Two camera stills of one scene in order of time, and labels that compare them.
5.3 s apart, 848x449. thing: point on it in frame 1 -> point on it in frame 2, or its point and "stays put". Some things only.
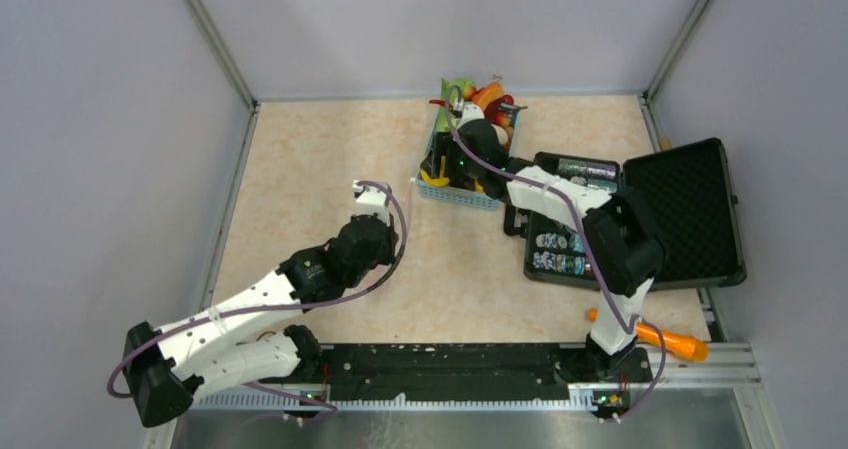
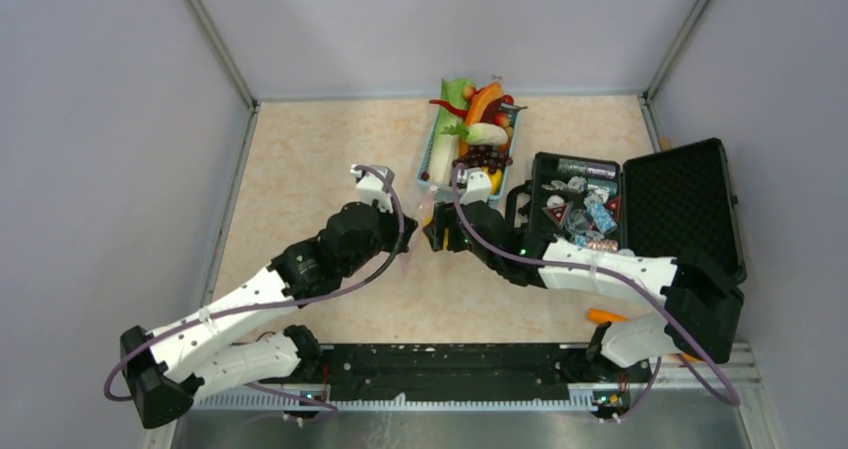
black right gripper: x=450 y=171 -> x=445 y=219
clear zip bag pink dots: x=406 y=191 -> x=417 y=227
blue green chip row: x=569 y=166 stays put
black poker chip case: x=686 y=197 stays put
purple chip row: x=601 y=170 stays put
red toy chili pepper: x=440 y=102 stays put
